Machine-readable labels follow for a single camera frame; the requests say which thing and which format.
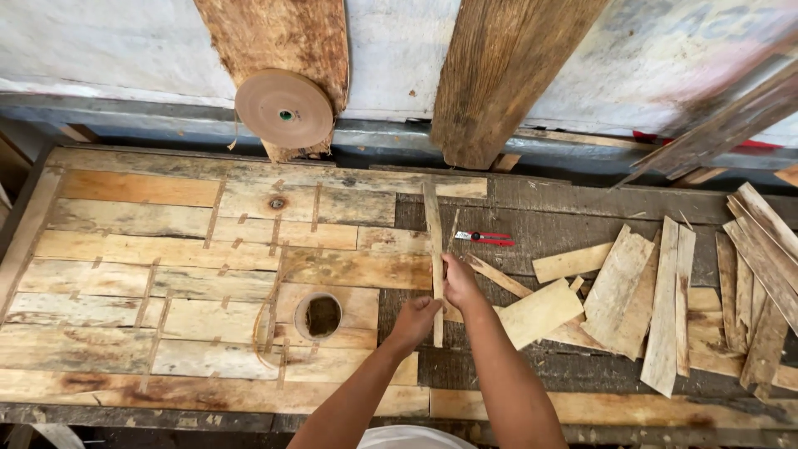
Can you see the person's left hand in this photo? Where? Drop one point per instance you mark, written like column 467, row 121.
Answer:
column 413, row 321

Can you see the person's right hand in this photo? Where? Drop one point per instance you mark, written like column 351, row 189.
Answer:
column 461, row 284

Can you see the person's left fingers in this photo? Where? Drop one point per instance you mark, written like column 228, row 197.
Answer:
column 433, row 309

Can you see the person's right fingers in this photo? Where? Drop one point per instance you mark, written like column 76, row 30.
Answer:
column 446, row 271

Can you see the narrow wood veneer strip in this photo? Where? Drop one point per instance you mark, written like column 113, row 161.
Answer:
column 433, row 231

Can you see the thin wood sliver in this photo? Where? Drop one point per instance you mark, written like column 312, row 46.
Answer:
column 453, row 227

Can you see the red utility knife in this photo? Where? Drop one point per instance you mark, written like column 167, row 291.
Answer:
column 489, row 237

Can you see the small wooden support block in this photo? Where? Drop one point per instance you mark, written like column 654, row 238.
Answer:
column 505, row 163
column 78, row 133
column 698, row 176

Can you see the person's white shirt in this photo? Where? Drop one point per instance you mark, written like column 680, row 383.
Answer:
column 414, row 438

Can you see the loose curled tape strip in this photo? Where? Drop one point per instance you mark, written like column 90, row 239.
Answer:
column 265, row 324

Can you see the wide weathered wooden plank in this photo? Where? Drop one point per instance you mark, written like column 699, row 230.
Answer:
column 499, row 81

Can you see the pile of veneer pieces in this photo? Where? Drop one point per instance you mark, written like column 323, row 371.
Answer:
column 654, row 305

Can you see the long veneer strip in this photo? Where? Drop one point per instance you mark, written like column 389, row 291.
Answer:
column 623, row 408

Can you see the brown paper tape roll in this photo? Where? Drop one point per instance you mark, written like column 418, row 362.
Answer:
column 283, row 109

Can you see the taped patchwork veneer sheet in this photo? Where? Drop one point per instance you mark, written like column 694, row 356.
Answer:
column 187, row 280

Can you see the rough bark-edged wooden board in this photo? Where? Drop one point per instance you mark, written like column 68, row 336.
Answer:
column 280, row 37

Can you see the slanted grey wooden plank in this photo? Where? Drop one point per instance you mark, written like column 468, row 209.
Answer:
column 729, row 128

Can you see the grey metal beam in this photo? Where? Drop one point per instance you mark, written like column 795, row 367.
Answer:
column 156, row 121

